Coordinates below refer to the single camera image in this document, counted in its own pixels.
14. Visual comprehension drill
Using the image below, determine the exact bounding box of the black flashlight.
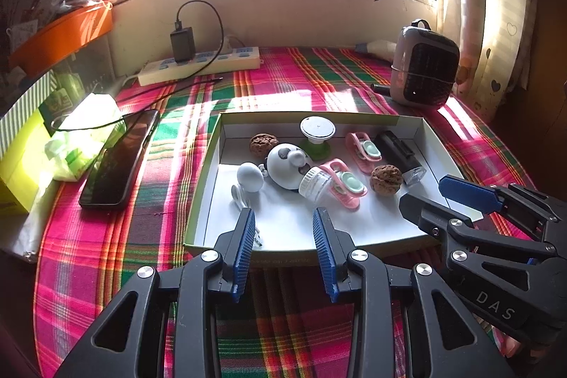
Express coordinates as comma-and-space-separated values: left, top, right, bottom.
376, 130, 428, 187

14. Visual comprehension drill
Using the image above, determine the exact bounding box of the plaid cloth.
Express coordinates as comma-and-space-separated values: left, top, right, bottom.
35, 46, 539, 378

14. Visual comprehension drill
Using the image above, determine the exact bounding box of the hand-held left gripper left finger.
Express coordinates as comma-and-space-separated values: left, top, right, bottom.
53, 207, 258, 378

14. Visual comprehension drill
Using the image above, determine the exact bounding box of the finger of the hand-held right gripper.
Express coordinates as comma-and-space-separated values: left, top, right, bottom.
438, 175, 567, 255
398, 192, 560, 273

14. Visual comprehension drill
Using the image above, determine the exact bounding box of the green printed carton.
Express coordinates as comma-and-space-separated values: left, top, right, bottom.
39, 72, 85, 117

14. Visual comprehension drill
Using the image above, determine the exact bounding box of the yellow cardboard box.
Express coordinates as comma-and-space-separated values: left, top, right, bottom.
0, 108, 60, 216

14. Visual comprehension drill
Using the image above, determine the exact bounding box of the white paper sheet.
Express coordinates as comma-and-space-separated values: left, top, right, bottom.
0, 183, 63, 264

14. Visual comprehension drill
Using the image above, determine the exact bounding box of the white usb cable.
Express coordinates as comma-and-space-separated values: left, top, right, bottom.
230, 183, 264, 248

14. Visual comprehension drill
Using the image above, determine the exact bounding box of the person's right hand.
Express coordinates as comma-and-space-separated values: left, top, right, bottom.
494, 329, 550, 361

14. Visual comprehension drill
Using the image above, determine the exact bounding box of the grey black space heater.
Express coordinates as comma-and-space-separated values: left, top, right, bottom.
389, 19, 460, 109

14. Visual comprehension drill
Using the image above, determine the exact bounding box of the green white tissue pack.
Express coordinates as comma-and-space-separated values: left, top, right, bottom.
44, 92, 127, 182

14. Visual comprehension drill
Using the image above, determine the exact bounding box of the black charger adapter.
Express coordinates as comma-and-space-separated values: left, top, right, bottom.
170, 26, 196, 63

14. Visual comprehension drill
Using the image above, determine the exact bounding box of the green white round stand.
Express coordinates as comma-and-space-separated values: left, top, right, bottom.
299, 117, 336, 160

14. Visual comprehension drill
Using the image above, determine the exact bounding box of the black charger cable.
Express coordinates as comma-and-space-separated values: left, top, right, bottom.
51, 0, 224, 135

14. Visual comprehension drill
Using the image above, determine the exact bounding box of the white power strip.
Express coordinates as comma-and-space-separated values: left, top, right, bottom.
137, 45, 261, 87

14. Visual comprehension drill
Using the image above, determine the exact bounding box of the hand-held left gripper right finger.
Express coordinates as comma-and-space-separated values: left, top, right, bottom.
312, 207, 517, 378

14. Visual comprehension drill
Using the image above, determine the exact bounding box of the shallow white cardboard box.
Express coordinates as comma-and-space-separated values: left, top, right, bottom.
183, 111, 470, 259

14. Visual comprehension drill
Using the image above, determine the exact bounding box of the green white striped box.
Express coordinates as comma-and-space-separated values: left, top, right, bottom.
0, 70, 58, 157

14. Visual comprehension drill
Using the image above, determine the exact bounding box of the white egg-shaped ball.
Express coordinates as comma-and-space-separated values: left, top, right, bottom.
237, 162, 265, 193

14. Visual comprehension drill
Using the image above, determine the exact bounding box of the white tube with blue cap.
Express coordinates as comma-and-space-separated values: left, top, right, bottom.
354, 40, 397, 62

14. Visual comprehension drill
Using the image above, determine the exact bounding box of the orange plastic tray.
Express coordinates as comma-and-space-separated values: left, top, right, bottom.
9, 4, 113, 75

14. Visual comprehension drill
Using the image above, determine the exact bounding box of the black smartphone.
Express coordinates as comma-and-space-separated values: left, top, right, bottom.
79, 109, 161, 210

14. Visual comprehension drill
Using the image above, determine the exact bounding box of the white round panda toy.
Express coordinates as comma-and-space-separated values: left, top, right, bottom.
265, 143, 313, 192

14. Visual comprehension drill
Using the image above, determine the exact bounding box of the pink clip with mint pad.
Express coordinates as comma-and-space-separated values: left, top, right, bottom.
346, 132, 382, 175
319, 159, 369, 210

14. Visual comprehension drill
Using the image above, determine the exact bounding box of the brown walnut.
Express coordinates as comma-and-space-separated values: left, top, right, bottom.
249, 133, 279, 159
370, 164, 405, 195

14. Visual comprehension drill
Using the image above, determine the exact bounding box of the heart print curtain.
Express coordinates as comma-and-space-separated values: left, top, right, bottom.
436, 0, 539, 122

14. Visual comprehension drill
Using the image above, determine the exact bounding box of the small clear ribbed jar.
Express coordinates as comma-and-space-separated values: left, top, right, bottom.
299, 166, 334, 199

